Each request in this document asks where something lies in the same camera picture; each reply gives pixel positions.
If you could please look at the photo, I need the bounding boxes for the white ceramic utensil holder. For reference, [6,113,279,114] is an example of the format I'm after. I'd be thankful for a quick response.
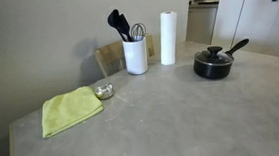
[121,35,150,77]

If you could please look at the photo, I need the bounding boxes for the shiny metal bowl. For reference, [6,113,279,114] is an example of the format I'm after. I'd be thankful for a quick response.
[193,44,236,69]

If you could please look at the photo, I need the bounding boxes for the black plastic ladle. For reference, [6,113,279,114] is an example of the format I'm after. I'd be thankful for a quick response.
[106,8,129,44]

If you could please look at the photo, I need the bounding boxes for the green microfibre cloth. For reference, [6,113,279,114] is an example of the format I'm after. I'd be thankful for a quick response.
[38,84,107,140]

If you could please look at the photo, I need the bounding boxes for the white cupboard doors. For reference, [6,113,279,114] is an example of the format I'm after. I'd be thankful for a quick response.
[207,0,279,66]

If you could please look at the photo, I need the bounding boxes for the small glass bowl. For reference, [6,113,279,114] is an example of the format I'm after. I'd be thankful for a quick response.
[93,82,115,101]

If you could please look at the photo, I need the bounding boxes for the black saucepan with handle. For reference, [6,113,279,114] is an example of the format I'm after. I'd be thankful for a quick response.
[191,37,253,83]

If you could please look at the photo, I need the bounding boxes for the metal wire whisk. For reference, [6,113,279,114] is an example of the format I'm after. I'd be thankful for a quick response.
[128,21,148,43]

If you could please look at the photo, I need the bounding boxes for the white paper towel roll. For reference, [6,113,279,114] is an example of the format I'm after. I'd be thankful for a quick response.
[156,10,182,66]

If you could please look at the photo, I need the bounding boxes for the black plastic spatula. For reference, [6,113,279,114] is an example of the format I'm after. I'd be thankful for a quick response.
[117,12,134,43]

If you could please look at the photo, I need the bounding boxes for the grey kitchen counter cabinet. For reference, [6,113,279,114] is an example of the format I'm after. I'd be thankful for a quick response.
[183,2,223,47]

